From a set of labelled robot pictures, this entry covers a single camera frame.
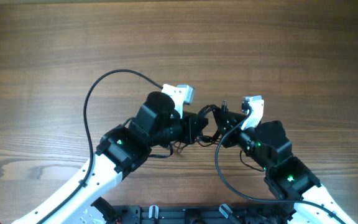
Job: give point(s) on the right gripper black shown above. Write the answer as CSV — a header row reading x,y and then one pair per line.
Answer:
x,y
235,117

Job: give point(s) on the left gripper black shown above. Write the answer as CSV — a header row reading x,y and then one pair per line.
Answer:
x,y
191,129

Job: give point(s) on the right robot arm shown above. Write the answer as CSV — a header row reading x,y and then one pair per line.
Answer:
x,y
301,195

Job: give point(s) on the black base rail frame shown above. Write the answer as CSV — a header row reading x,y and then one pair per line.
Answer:
x,y
154,214

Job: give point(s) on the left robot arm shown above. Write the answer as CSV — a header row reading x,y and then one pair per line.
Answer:
x,y
160,121

